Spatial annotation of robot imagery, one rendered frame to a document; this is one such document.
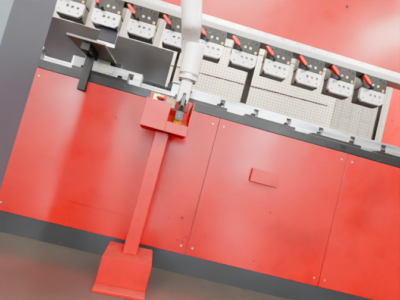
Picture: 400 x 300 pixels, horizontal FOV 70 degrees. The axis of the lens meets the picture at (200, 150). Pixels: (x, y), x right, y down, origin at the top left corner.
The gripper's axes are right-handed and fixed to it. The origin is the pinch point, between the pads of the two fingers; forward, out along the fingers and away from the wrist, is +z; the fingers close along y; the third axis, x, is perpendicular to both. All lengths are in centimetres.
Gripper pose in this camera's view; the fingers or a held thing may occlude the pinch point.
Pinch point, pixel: (178, 115)
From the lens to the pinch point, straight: 127.7
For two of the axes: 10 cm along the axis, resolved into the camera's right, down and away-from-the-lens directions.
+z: -2.4, 9.7, 0.7
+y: 1.3, 1.1, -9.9
